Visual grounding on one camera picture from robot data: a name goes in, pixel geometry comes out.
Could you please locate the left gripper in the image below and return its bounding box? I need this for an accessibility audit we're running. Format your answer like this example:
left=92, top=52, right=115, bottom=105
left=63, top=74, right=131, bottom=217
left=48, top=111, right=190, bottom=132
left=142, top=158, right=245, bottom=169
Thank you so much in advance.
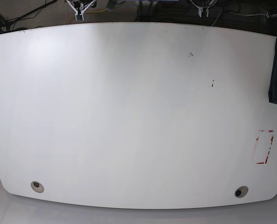
left=191, top=0, right=217, bottom=17

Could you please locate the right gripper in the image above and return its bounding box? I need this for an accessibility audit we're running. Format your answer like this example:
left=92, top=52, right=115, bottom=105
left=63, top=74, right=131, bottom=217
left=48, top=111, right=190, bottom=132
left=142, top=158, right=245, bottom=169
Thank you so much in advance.
left=66, top=0, right=97, bottom=21

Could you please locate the red tape rectangle marking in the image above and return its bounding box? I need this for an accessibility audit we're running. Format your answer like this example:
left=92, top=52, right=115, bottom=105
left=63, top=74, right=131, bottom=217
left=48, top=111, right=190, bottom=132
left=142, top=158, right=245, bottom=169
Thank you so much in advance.
left=254, top=130, right=275, bottom=164

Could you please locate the left table grommet hole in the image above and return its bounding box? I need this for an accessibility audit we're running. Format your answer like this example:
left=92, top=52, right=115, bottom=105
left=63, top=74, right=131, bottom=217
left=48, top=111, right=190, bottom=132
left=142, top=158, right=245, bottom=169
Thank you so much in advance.
left=31, top=181, right=44, bottom=193

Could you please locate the table grommet hole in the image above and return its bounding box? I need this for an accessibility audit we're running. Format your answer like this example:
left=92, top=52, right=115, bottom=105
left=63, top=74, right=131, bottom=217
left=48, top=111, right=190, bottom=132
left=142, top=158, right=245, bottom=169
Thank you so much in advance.
left=31, top=181, right=44, bottom=193
left=235, top=186, right=249, bottom=198

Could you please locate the right table grommet hole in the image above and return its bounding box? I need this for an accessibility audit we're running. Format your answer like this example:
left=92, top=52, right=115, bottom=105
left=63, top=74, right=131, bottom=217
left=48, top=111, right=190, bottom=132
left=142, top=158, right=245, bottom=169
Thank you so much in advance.
left=235, top=186, right=249, bottom=198

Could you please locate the yellow cable on floor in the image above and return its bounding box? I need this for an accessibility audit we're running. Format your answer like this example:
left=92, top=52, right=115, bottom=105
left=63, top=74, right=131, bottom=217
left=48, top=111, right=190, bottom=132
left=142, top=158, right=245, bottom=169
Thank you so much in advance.
left=64, top=6, right=108, bottom=25

